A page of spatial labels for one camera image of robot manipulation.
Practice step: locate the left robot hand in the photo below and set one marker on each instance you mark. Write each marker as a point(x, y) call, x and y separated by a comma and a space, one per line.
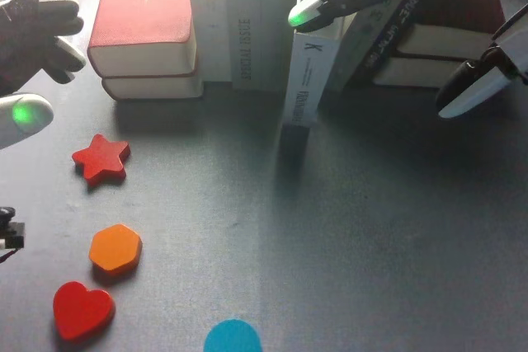
point(29, 38)

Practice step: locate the white Fashion India book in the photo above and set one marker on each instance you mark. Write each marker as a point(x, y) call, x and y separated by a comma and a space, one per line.
point(309, 76)

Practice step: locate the red book with gold emblem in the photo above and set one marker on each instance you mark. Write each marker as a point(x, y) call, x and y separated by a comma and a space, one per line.
point(140, 10)

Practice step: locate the red wooden star block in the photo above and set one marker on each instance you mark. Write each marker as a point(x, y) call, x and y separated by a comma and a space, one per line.
point(101, 160)

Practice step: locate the white Special Issue book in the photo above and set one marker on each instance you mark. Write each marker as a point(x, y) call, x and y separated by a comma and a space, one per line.
point(246, 51)

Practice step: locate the orange wooden hexagon block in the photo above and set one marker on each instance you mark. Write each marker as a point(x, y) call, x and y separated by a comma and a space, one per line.
point(113, 249)

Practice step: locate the grey table cloth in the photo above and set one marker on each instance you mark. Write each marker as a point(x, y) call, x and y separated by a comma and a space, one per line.
point(288, 224)

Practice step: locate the red wooden heart block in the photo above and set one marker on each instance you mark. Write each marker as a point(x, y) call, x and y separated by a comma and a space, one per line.
point(80, 311)

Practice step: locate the blue wooden round block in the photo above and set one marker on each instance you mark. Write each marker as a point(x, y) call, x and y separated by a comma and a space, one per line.
point(231, 337)

